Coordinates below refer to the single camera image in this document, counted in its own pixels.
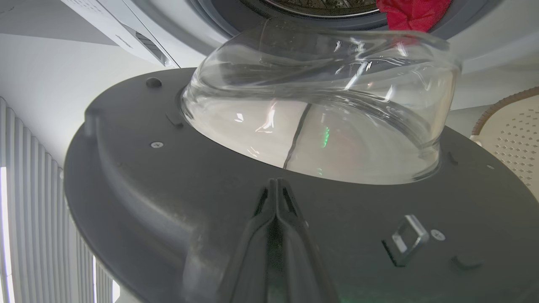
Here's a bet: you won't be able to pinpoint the white washer control panel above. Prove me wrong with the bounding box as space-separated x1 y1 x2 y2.
61 0 181 69

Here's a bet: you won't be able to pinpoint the stainless steel washer drum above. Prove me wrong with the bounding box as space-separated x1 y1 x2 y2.
240 0 380 17

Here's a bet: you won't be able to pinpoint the dark grey glass washer door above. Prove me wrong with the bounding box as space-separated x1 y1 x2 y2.
63 18 539 303

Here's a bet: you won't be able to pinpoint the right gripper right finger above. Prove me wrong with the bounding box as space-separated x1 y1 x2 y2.
276 178 339 303

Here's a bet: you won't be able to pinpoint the white front-load washing machine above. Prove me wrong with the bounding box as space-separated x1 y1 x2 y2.
61 0 539 123

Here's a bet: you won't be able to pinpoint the red garment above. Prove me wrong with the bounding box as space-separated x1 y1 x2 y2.
376 0 452 33

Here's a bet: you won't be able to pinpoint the grey rubber door gasket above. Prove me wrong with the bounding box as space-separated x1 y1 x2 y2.
185 0 502 41

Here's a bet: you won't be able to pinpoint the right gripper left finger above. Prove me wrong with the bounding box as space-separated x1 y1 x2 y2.
216 178 277 303

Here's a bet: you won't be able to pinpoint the white vertical blinds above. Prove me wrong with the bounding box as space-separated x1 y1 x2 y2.
0 97 121 303

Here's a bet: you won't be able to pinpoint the metal door latch hook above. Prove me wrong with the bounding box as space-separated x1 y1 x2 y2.
382 215 431 267

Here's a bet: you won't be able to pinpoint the cream basket with brown rim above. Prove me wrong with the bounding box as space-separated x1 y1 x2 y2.
470 86 539 198

